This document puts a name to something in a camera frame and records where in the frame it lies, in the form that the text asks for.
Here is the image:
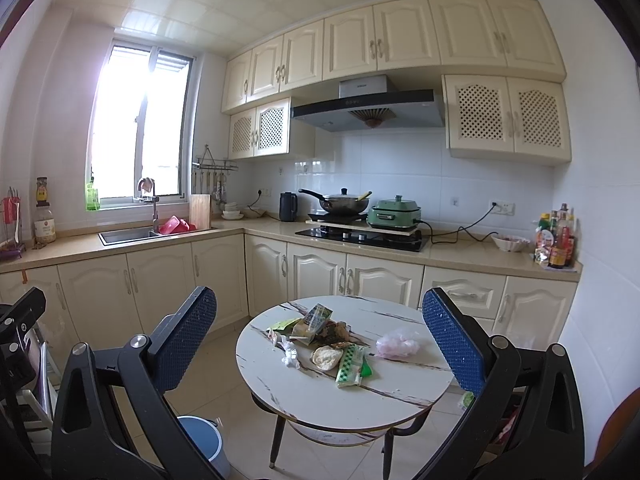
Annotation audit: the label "pink plastic bag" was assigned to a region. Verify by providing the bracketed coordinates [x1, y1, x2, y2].
[375, 328, 421, 359]

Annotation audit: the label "green snack wrapper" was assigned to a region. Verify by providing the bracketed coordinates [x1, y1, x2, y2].
[335, 344, 372, 388]

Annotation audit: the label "milk carton box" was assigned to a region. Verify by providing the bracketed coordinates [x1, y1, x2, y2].
[291, 304, 333, 344]

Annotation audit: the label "white wrapper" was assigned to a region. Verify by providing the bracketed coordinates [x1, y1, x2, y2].
[267, 328, 300, 370]

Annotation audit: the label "blue plastic trash bucket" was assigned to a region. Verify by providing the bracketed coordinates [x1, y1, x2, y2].
[178, 415, 231, 479]

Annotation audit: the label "kitchen window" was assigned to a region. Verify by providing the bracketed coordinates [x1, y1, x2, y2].
[86, 40, 195, 209]

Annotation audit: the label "lower cream cabinets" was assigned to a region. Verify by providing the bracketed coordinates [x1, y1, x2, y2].
[1, 232, 578, 364]

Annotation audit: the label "cream cabinets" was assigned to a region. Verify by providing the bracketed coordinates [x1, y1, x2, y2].
[1, 232, 578, 364]
[221, 0, 572, 166]

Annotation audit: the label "utensil rack stand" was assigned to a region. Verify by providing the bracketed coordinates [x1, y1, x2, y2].
[0, 186, 25, 261]

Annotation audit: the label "white bowl on counter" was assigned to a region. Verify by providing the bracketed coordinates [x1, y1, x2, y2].
[491, 234, 530, 252]

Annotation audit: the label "large oil bottle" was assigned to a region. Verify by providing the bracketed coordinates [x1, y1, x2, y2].
[34, 177, 56, 245]

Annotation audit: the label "condiment bottles group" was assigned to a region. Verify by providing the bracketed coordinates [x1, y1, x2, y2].
[534, 203, 577, 270]

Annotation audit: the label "black gas stove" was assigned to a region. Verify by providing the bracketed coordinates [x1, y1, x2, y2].
[296, 214, 427, 252]

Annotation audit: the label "round white marble table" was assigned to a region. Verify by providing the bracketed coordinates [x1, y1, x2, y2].
[235, 296, 454, 478]

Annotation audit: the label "steel sink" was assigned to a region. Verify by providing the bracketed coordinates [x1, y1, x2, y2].
[99, 228, 160, 246]

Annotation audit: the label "green electric cooker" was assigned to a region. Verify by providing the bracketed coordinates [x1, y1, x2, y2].
[367, 195, 421, 231]

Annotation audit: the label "green dish soap bottle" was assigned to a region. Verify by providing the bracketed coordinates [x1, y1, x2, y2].
[85, 178, 101, 211]

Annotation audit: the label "red plastic basin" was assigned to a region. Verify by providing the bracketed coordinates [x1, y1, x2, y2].
[158, 216, 198, 235]

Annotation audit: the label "sink faucet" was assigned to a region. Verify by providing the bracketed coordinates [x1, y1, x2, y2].
[137, 177, 160, 233]

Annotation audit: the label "black wok with lid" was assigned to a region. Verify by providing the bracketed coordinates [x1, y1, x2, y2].
[298, 188, 372, 216]

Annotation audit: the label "wooden cutting board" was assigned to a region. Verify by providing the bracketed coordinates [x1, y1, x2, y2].
[189, 193, 212, 231]

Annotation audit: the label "black electric kettle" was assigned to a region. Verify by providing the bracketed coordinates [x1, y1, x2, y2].
[279, 192, 298, 222]

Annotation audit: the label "stacked white bowls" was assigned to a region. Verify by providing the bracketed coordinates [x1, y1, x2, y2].
[221, 203, 244, 220]

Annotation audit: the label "upper cream cabinets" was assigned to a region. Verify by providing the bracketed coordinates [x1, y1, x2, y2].
[221, 0, 572, 166]

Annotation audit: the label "range hood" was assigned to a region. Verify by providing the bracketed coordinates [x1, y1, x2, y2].
[291, 76, 445, 132]

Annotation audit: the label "black power cable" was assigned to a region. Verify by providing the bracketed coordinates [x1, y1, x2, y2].
[414, 201, 501, 246]

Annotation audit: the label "wall power outlet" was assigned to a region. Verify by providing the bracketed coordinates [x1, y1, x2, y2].
[489, 202, 515, 216]

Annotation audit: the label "hanging utensil rail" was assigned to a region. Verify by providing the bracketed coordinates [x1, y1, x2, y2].
[191, 144, 239, 212]

